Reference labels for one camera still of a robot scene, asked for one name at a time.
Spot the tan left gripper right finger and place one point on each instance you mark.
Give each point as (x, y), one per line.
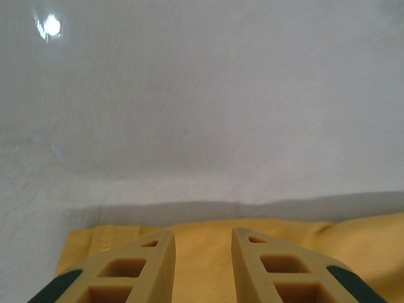
(246, 271)

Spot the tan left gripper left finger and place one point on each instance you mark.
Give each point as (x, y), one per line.
(161, 271)

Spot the orange t-shirt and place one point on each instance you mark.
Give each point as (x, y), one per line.
(202, 252)

